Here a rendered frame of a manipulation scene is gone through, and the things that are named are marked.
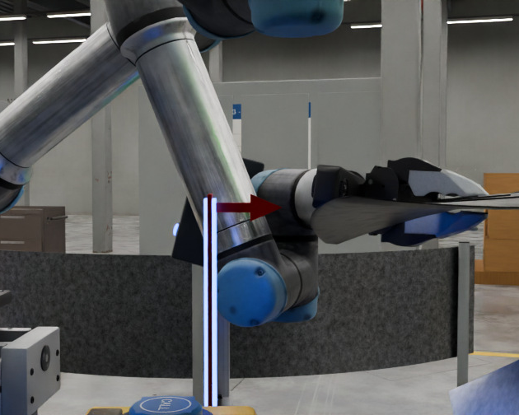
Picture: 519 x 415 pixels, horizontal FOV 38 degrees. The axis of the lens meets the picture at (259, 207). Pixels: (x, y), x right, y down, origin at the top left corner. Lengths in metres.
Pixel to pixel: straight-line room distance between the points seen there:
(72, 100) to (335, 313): 1.63
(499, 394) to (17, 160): 0.73
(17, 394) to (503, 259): 7.99
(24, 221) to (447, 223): 6.77
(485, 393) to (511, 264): 8.08
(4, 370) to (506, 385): 0.60
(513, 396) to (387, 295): 1.94
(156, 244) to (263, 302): 6.43
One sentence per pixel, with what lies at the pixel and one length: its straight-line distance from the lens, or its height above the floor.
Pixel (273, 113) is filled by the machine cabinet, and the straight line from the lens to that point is 6.87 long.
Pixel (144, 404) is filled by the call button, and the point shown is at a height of 1.08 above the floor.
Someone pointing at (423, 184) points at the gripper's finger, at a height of 1.20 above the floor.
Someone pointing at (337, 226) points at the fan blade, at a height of 1.16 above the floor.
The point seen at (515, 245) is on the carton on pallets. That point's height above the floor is 0.43.
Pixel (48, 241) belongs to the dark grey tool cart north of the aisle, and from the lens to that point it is 7.43.
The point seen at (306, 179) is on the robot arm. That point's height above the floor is 1.20.
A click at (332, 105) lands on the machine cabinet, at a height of 1.81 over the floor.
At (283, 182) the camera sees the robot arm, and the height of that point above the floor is 1.20.
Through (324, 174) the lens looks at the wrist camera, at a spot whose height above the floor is 1.21.
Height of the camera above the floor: 1.21
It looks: 2 degrees down
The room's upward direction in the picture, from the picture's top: straight up
